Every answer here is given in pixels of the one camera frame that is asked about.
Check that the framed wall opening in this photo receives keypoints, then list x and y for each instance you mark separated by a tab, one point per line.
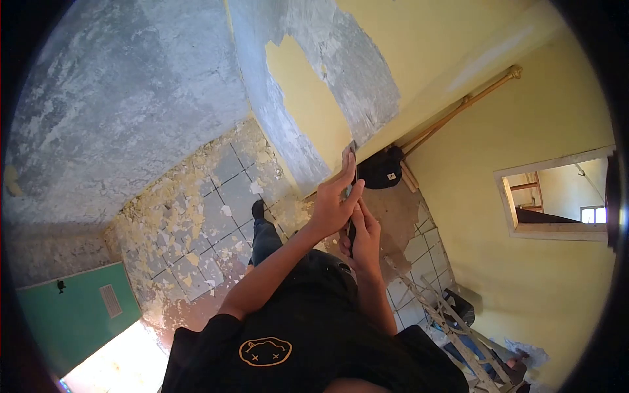
555	196

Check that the person's right thumb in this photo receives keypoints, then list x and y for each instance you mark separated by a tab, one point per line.
344	245

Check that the person's right index finger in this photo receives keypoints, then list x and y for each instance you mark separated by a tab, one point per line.
360	213

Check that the person's body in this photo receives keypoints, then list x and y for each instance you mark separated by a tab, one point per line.
314	344

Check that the person's left hand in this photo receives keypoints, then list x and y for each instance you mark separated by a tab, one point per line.
330	204

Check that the person's right hand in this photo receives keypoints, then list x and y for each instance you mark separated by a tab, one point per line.
366	245

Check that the wooden sticks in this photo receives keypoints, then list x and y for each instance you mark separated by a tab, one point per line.
409	178

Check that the person's left index finger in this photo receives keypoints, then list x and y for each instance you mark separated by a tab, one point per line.
348	169

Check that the wooden ladder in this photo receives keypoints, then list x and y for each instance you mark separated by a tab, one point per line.
449	329

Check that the green door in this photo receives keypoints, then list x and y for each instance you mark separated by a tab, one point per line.
73	314

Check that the person's legs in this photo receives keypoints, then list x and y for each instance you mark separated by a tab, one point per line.
265	240

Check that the scattered yellow paint flakes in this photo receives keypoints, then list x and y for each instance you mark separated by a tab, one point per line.
177	216

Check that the yellow wall pipe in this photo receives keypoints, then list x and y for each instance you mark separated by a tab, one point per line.
471	96
437	128

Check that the black bucket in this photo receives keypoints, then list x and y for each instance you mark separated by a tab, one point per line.
461	305

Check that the black cap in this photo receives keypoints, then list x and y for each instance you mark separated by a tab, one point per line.
381	169

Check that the person's left thumb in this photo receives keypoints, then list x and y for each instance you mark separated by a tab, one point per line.
356	190

